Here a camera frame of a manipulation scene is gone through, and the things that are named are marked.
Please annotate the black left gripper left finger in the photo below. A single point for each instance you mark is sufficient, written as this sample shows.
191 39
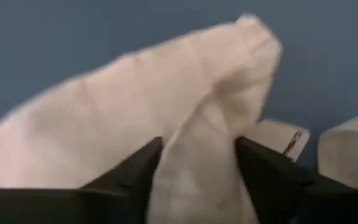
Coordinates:
120 193

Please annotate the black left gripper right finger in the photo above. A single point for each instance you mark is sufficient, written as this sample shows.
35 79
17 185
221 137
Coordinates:
278 186

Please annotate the cream woven towel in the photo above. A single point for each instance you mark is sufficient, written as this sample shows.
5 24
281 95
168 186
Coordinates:
135 109

